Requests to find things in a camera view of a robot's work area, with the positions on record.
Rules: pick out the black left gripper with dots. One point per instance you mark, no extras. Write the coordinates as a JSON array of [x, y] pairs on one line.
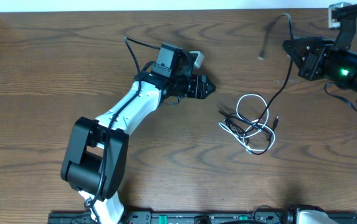
[[194, 86]]

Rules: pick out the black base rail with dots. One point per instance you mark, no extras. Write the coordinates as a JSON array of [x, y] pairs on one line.
[[137, 217]]

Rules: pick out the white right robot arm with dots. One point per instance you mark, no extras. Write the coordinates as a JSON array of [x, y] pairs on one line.
[[340, 67]]

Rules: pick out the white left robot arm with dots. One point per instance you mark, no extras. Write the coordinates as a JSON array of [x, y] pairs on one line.
[[95, 159]]

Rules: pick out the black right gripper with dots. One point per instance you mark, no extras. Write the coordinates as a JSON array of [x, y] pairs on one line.
[[309, 68]]

